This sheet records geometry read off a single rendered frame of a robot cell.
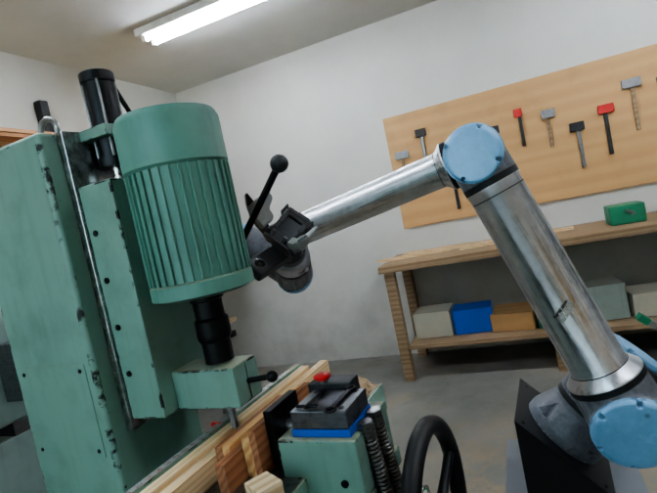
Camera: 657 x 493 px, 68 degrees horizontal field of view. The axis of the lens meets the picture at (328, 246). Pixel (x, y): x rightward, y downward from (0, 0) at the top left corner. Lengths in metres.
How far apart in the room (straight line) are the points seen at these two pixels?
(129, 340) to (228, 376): 0.19
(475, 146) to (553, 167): 2.96
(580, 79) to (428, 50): 1.10
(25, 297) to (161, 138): 0.41
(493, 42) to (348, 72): 1.13
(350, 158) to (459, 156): 3.20
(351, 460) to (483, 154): 0.60
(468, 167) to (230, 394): 0.61
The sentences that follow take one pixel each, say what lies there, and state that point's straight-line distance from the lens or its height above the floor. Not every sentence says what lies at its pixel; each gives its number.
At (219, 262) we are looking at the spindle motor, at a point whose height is 1.25.
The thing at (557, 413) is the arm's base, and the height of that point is 0.72.
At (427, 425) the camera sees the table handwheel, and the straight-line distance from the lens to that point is 0.78.
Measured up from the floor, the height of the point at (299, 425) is 0.98.
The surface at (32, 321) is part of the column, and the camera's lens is 1.05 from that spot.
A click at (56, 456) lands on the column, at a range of 1.12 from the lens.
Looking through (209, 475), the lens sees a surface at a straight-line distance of 0.88.
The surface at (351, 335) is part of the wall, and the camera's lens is 4.39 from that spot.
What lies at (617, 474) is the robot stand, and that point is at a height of 0.55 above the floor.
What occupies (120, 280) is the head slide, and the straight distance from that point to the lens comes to 0.91.
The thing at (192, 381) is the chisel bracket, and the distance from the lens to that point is 0.91.
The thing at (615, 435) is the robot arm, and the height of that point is 0.77.
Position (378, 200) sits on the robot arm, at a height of 1.30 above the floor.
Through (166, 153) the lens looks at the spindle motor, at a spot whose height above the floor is 1.43.
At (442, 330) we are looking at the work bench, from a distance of 3.70.
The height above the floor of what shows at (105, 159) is 1.46.
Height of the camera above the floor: 1.28
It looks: 4 degrees down
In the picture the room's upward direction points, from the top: 12 degrees counter-clockwise
